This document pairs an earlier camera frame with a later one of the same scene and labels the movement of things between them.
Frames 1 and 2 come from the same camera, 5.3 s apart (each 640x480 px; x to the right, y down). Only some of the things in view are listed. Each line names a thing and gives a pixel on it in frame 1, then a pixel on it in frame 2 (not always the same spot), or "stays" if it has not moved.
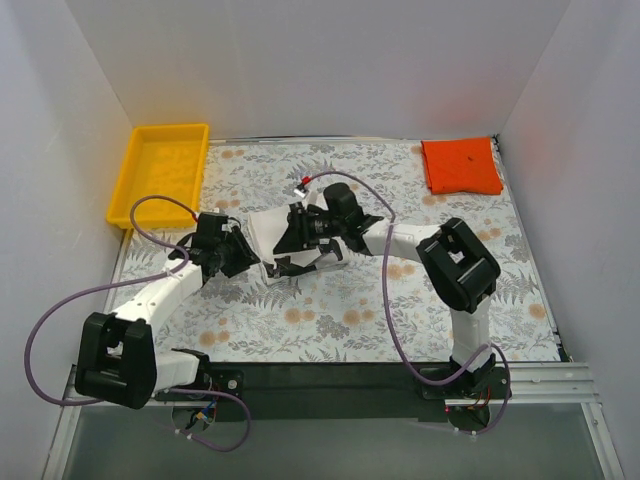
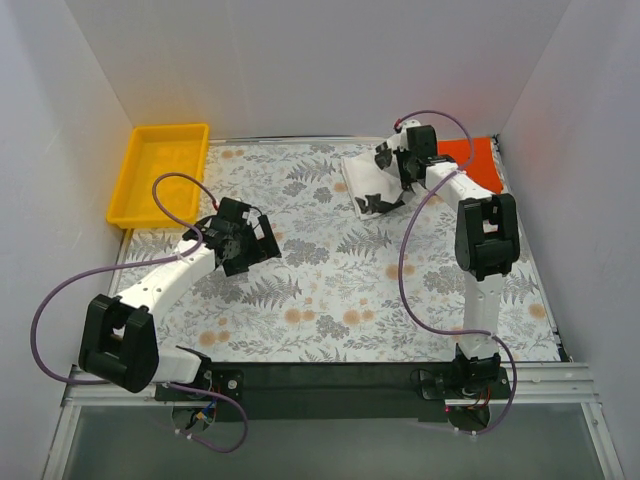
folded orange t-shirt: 461,165 stays
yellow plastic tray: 164,159 stays
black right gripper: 297,229 -> 388,158
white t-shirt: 267,228 -> 373,178
